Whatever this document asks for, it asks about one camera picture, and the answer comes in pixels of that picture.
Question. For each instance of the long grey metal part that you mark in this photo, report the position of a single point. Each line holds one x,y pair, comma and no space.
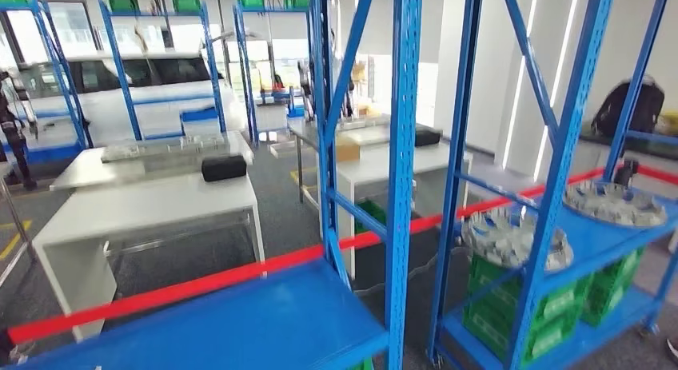
159,148
371,123

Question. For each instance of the brown cardboard box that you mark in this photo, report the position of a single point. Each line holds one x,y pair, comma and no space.
348,151

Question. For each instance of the blue plastic bin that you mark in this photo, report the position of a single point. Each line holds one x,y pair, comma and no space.
198,115
295,112

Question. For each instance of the white desk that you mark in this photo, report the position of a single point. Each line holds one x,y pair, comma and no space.
434,161
148,203

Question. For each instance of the white black humanoid robot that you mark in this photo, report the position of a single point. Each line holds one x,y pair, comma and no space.
306,87
13,140

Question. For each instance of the black case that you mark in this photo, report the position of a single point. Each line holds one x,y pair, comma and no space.
428,138
224,168

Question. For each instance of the blue steel shelving rack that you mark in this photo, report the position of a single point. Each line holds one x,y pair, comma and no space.
175,99
609,246
238,325
60,76
245,76

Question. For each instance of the silver wheel hubcap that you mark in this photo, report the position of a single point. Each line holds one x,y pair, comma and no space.
498,240
614,206

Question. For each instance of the red barrier belt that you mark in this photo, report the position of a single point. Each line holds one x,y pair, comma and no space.
159,296
659,175

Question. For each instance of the white car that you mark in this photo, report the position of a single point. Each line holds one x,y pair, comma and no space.
106,119

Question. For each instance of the black backpack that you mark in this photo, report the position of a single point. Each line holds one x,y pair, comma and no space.
606,119

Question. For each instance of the black-topped barrier stanchion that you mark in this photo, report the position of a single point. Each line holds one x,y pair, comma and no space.
6,349
626,173

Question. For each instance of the yellow items stack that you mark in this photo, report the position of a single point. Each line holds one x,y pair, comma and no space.
670,123

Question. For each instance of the steel frame table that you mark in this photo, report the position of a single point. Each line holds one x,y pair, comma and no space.
2,169

